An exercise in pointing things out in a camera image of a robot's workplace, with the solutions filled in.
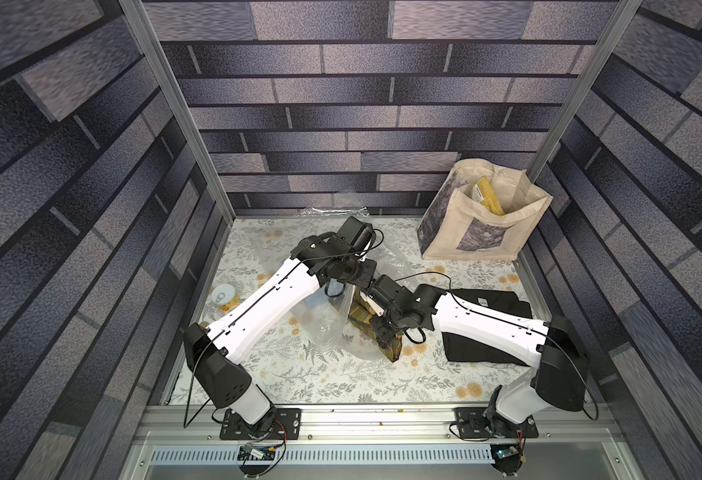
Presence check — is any yellow black plaid shirt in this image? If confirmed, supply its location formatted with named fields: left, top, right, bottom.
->
left=348, top=289, right=403, bottom=363

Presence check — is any clear plastic vacuum bag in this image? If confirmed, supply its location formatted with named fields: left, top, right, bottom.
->
left=260, top=206, right=424, bottom=361

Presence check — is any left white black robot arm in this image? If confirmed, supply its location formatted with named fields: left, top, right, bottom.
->
left=183, top=217, right=384, bottom=435

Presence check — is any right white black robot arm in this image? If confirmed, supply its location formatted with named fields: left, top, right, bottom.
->
left=361, top=275, right=588, bottom=436

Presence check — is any beige canvas tote bag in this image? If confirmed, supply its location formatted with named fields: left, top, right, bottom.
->
left=416, top=159, right=553, bottom=261

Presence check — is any white round tape roll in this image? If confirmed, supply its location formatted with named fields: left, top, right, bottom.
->
left=210, top=283, right=240, bottom=312

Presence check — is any yellow item in tote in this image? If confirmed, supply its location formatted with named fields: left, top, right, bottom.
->
left=471, top=177, right=505, bottom=216

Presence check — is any right small circuit board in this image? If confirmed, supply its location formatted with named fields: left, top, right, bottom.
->
left=490, top=444, right=523, bottom=462

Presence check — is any small circuit board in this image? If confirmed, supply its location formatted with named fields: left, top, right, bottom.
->
left=237, top=444, right=275, bottom=463
left=490, top=444, right=523, bottom=462

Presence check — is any left small circuit board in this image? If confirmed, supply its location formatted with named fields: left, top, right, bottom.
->
left=237, top=444, right=275, bottom=463

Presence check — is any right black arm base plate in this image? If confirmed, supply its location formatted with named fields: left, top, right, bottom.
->
left=454, top=406, right=539, bottom=440

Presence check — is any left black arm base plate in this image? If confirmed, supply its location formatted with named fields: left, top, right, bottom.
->
left=219, top=407, right=302, bottom=441

